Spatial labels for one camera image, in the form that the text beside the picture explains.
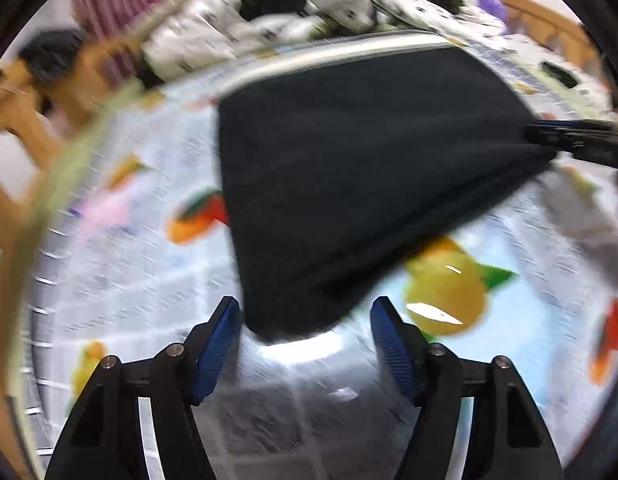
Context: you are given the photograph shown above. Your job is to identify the black pants with white stripes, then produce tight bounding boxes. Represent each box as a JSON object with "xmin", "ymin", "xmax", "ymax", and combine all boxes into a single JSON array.
[{"xmin": 216, "ymin": 30, "xmax": 560, "ymax": 346}]

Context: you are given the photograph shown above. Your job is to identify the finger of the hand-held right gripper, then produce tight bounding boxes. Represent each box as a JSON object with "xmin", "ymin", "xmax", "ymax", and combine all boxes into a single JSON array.
[
  {"xmin": 536, "ymin": 118, "xmax": 618, "ymax": 135},
  {"xmin": 525, "ymin": 127, "xmax": 618, "ymax": 168}
]

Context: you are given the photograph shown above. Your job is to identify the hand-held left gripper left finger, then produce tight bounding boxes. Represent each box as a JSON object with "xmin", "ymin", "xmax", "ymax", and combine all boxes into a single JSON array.
[{"xmin": 44, "ymin": 296, "xmax": 242, "ymax": 480}]

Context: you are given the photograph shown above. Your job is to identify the wooden bed frame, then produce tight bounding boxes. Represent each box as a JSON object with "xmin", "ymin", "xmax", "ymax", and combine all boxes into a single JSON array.
[{"xmin": 0, "ymin": 0, "xmax": 610, "ymax": 480}]

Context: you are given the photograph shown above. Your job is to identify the dark cloth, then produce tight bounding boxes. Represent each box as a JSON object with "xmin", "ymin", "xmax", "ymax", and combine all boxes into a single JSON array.
[{"xmin": 18, "ymin": 29, "xmax": 92, "ymax": 83}]

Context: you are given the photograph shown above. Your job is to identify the white printed pillow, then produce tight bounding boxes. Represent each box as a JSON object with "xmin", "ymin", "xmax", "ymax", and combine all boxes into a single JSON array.
[{"xmin": 506, "ymin": 34, "xmax": 614, "ymax": 113}]

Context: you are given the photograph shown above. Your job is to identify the pink striped curtain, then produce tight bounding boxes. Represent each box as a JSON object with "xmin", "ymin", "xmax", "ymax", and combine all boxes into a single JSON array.
[{"xmin": 69, "ymin": 0, "xmax": 230, "ymax": 76}]

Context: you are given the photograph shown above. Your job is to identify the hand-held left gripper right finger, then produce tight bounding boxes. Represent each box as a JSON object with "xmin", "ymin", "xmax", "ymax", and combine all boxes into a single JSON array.
[{"xmin": 370, "ymin": 296, "xmax": 572, "ymax": 480}]

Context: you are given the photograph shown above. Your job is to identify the fruit print light blue blanket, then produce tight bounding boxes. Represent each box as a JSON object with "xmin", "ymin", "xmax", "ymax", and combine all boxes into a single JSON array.
[{"xmin": 19, "ymin": 35, "xmax": 618, "ymax": 480}]

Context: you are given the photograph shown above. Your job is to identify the white printed quilt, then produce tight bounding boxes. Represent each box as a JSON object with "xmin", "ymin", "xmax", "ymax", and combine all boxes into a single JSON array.
[{"xmin": 139, "ymin": 0, "xmax": 507, "ymax": 83}]

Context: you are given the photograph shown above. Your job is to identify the purple cushion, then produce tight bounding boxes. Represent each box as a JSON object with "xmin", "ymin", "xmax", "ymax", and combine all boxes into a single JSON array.
[{"xmin": 471, "ymin": 0, "xmax": 508, "ymax": 19}]

